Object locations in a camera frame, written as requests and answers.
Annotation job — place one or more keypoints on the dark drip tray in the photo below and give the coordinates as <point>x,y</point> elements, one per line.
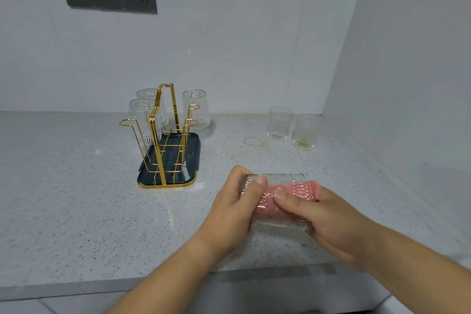
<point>173,163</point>

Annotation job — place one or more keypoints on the person's right hand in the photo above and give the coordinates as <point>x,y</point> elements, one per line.
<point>323,221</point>

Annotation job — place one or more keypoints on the person's left hand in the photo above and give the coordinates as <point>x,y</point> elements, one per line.
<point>224,214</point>

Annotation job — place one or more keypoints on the person's left forearm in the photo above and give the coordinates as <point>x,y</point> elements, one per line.
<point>165,280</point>

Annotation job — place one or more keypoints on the pink cleaning cloth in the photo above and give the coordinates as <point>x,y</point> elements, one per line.
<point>290,196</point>

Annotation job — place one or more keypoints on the clear ribbed drinking glass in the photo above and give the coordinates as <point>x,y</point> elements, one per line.
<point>274,201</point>
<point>197,109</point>
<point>280,124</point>
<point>305,131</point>
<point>144,122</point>
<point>149,95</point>

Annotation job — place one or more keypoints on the person's right forearm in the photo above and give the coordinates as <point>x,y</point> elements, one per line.
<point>419,273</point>

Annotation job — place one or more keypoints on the person's left thumb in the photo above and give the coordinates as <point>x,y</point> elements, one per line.
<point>255,188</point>

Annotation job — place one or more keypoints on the person's right thumb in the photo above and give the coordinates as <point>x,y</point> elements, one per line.
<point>290,200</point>

